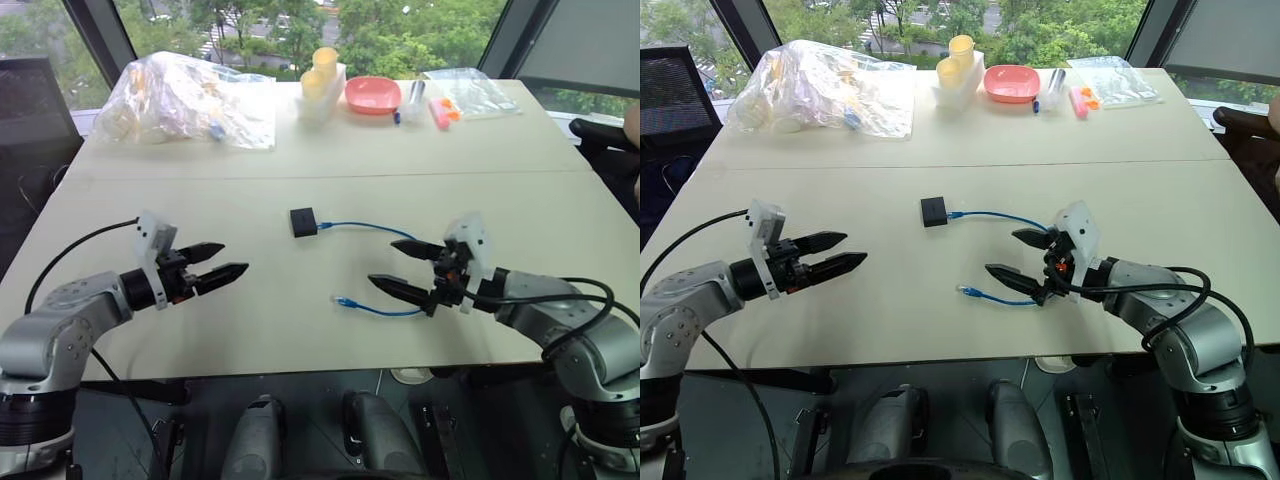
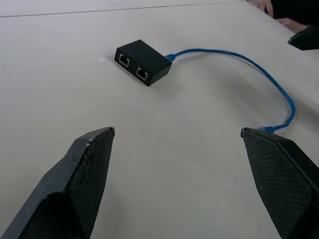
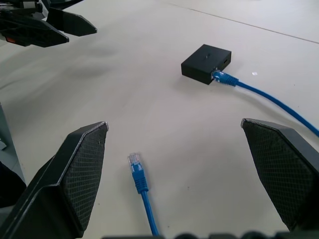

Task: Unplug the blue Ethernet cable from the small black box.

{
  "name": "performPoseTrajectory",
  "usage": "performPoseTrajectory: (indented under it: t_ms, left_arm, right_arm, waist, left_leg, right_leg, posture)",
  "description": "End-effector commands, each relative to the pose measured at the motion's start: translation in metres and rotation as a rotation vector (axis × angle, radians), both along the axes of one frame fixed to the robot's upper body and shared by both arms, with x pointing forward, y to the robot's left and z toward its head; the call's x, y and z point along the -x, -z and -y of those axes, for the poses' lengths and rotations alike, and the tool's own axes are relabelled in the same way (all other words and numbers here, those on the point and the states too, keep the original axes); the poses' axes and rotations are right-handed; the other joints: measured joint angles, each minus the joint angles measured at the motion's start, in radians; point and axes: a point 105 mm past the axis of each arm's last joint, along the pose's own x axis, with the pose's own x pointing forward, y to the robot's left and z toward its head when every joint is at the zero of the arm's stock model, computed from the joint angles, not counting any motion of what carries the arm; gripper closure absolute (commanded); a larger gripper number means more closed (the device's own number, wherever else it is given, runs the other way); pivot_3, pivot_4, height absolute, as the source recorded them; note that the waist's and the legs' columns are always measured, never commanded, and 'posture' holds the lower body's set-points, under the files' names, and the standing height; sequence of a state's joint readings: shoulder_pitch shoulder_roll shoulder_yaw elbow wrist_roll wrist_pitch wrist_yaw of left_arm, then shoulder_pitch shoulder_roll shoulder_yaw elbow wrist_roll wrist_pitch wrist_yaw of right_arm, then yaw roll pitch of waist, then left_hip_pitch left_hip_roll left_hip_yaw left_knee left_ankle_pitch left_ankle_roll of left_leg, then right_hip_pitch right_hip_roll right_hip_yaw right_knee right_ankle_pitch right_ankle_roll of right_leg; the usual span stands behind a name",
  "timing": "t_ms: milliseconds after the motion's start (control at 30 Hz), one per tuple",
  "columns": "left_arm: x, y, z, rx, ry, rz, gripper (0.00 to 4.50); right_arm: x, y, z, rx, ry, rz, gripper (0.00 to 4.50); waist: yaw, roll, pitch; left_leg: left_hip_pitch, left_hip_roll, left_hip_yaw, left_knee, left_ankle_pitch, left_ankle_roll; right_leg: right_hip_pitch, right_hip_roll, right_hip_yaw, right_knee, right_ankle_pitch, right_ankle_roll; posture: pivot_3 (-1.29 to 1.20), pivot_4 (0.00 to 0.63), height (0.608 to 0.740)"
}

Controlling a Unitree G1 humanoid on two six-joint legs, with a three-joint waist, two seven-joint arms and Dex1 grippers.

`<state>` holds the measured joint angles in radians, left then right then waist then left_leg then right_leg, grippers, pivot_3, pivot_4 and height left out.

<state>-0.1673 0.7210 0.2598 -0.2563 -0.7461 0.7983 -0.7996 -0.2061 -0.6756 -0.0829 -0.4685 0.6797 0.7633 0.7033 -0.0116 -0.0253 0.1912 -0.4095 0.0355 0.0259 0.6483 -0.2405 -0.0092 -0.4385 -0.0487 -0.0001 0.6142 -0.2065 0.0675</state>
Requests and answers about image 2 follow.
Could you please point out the bare hand of bystander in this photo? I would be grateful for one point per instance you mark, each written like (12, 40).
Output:
(264, 5)
(292, 23)

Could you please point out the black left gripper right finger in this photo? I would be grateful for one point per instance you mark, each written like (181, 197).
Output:
(281, 179)

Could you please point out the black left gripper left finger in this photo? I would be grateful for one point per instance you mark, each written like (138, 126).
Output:
(74, 189)

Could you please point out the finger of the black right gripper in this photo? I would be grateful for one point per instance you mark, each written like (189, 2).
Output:
(307, 38)

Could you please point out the black ethernet splitter box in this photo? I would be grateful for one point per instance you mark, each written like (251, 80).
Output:
(145, 55)

